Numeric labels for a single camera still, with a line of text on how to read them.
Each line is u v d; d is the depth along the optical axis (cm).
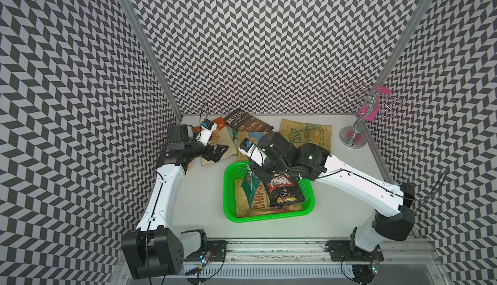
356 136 106
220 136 105
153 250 38
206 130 67
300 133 109
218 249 72
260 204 83
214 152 69
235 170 89
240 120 112
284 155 47
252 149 55
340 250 74
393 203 40
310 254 72
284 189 86
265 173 57
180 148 59
